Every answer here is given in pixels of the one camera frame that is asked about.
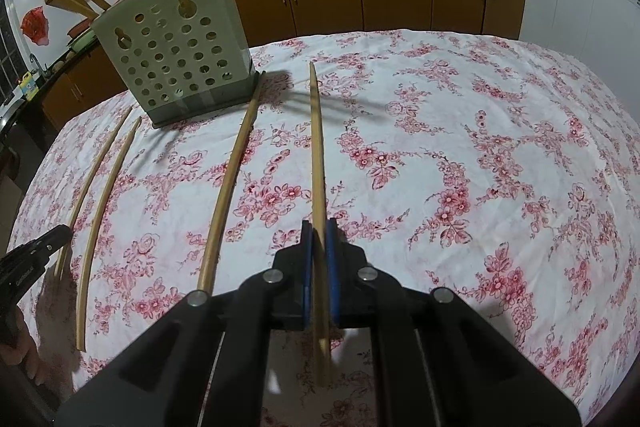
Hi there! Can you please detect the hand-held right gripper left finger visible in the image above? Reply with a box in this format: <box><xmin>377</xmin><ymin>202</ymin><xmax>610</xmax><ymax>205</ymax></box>
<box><xmin>52</xmin><ymin>219</ymin><xmax>316</xmax><ymax>427</ymax></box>

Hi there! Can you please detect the person's left hand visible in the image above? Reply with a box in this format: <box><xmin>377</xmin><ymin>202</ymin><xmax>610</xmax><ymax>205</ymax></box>
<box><xmin>10</xmin><ymin>272</ymin><xmax>76</xmax><ymax>400</ymax></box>

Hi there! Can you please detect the red hanging plastic bag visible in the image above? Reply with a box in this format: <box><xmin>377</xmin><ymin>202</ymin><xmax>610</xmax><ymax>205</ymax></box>
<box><xmin>20</xmin><ymin>6</ymin><xmax>51</xmax><ymax>45</ymax></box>

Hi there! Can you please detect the green basin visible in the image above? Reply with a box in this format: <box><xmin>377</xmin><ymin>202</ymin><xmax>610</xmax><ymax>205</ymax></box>
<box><xmin>67</xmin><ymin>32</ymin><xmax>98</xmax><ymax>52</ymax></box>

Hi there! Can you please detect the green perforated chopstick holder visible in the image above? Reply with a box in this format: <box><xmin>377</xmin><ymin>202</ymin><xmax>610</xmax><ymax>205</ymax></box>
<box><xmin>91</xmin><ymin>0</ymin><xmax>261</xmax><ymax>128</ymax></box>

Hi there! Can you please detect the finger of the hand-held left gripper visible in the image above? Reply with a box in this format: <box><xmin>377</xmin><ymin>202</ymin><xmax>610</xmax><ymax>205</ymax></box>
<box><xmin>0</xmin><ymin>224</ymin><xmax>74</xmax><ymax>273</ymax></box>

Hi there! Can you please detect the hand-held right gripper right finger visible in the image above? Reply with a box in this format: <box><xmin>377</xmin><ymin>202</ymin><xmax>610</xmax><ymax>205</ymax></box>
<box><xmin>325</xmin><ymin>218</ymin><xmax>583</xmax><ymax>427</ymax></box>

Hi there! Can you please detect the barred sliding window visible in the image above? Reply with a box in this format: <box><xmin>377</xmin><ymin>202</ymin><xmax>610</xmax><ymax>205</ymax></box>
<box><xmin>0</xmin><ymin>0</ymin><xmax>26</xmax><ymax>108</ymax></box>

